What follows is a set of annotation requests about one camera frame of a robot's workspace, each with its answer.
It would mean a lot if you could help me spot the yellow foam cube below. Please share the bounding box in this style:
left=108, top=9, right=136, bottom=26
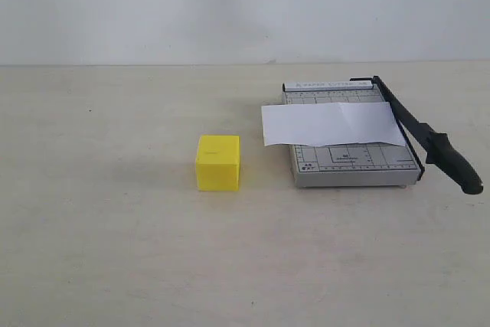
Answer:
left=195, top=135, right=240, bottom=191

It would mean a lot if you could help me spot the white paper sheet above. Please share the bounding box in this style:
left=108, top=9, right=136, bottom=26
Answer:
left=261, top=102, right=405, bottom=147

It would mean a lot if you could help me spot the black cutter blade arm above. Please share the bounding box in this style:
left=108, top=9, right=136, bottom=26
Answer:
left=372, top=76, right=484, bottom=195

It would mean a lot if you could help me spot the grey paper cutter base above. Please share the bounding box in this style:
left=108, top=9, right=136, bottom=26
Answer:
left=282, top=77, right=425, bottom=188

